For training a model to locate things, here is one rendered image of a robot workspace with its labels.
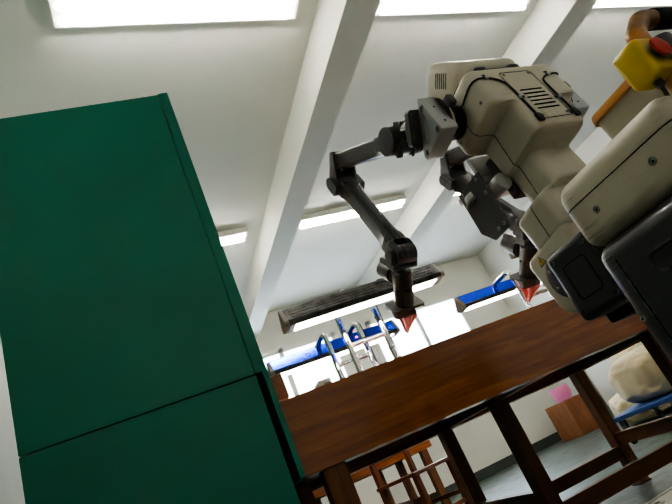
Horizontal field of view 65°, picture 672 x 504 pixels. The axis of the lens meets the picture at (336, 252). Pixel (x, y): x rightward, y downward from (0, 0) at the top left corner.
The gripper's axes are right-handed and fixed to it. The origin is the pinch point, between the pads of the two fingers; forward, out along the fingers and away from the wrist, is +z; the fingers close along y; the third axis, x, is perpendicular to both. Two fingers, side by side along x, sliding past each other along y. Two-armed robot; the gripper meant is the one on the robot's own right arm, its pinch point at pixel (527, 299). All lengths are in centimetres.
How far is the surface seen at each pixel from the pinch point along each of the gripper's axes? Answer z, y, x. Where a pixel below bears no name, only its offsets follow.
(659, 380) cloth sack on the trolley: 180, -215, -87
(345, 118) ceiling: -22, -67, -268
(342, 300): -4, 53, -31
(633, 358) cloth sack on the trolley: 171, -213, -107
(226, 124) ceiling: -36, 30, -258
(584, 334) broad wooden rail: 2.5, -1.0, 22.0
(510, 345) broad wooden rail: -0.9, 23.3, 18.0
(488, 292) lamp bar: 39, -40, -67
